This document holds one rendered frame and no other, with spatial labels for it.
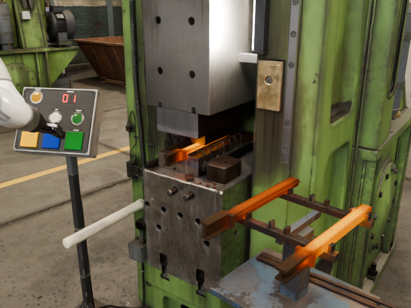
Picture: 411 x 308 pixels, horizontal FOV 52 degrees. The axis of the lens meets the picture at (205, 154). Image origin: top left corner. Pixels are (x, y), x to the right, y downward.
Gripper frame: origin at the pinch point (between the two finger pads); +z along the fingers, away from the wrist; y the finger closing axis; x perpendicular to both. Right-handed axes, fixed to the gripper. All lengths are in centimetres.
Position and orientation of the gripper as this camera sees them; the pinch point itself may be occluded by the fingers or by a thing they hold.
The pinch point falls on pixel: (59, 133)
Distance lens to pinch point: 170.0
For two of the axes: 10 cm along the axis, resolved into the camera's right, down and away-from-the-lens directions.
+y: 9.8, 0.6, -1.7
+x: 0.9, -9.8, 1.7
